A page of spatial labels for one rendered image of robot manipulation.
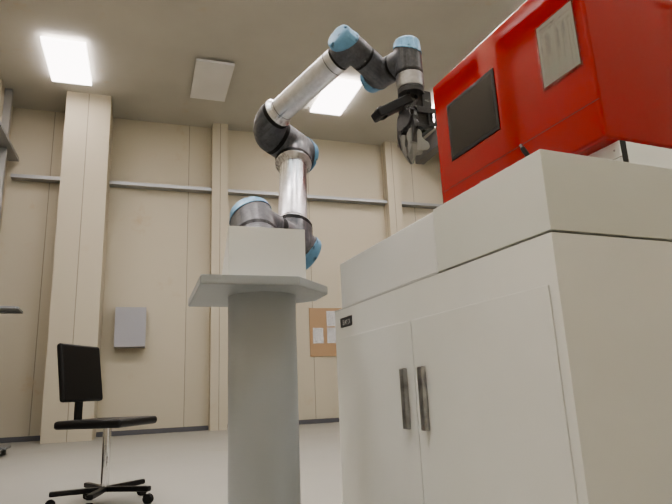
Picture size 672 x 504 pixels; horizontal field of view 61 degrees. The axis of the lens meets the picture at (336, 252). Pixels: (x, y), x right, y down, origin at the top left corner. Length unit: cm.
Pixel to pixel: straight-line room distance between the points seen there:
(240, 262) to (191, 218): 985
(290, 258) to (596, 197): 66
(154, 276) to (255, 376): 960
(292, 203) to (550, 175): 83
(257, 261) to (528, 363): 63
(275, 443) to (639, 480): 69
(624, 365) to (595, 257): 18
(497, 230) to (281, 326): 52
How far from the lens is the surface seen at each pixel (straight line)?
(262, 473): 129
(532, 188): 105
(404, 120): 155
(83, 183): 1045
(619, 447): 104
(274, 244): 134
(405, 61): 162
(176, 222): 1110
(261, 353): 128
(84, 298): 995
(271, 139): 180
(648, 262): 116
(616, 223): 112
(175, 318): 1073
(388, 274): 148
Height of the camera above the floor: 57
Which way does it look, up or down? 14 degrees up
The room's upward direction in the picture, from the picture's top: 3 degrees counter-clockwise
